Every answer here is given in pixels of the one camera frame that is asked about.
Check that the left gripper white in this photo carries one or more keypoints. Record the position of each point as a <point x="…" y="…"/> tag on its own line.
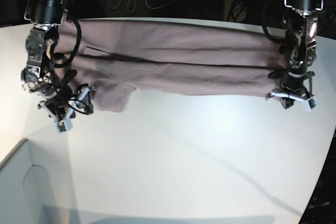
<point x="291" y="87"/>

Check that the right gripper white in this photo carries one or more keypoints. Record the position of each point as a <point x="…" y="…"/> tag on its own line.
<point x="64" y="103"/>

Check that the mauve pink t-shirt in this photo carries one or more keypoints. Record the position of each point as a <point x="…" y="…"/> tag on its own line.
<point x="121" y="56"/>

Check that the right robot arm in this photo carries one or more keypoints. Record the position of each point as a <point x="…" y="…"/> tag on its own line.
<point x="42" y="74"/>

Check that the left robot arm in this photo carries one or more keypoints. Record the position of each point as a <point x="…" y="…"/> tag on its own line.
<point x="299" y="45"/>

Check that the white cardboard box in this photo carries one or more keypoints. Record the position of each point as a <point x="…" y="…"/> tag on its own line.
<point x="36" y="187"/>

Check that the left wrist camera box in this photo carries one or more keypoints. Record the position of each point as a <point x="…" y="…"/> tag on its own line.
<point x="309" y="103"/>

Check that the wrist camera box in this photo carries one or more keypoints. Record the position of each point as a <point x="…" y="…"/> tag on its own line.
<point x="309" y="103"/>
<point x="64" y="125"/>

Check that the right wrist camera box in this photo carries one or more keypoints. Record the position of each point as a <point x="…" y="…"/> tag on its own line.
<point x="64" y="125"/>

